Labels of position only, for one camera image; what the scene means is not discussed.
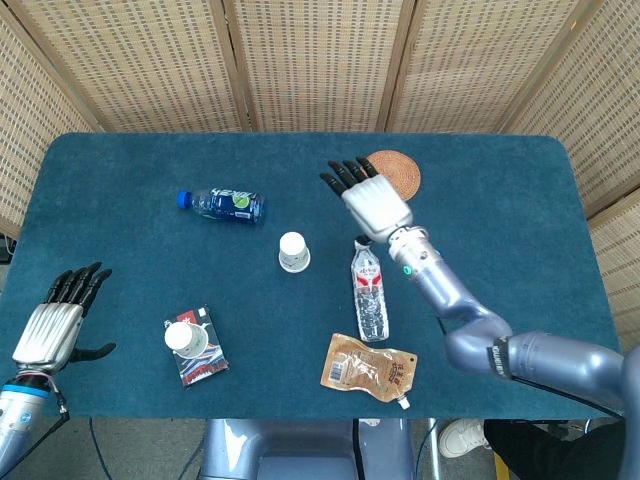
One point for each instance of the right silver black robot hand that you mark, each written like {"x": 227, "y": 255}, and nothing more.
{"x": 372, "y": 202}

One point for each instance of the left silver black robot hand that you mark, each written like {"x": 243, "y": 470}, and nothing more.
{"x": 47, "y": 330}

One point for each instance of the white paper cup green flower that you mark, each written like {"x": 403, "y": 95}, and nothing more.
{"x": 182, "y": 337}

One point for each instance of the blue label drink bottle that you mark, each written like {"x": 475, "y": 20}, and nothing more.
{"x": 225, "y": 205}

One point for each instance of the grey robot base column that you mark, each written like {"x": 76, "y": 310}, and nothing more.
{"x": 300, "y": 450}

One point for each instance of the white paper cup blue flower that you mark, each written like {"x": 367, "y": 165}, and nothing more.
{"x": 292, "y": 250}

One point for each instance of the round woven rattan coaster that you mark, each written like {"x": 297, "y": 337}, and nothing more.
{"x": 405, "y": 175}

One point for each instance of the clear water bottle red label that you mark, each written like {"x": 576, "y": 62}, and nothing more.
{"x": 370, "y": 300}

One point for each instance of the teal table cloth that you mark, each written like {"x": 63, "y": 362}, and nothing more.
{"x": 150, "y": 270}

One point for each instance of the dark palace print card box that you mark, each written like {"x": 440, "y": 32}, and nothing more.
{"x": 205, "y": 370}

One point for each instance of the brown spout drink pouch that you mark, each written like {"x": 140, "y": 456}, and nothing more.
{"x": 365, "y": 367}

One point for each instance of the white sneaker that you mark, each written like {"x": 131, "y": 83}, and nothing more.
{"x": 462, "y": 437}

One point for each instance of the black trouser leg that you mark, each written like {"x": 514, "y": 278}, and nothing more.
{"x": 550, "y": 450}

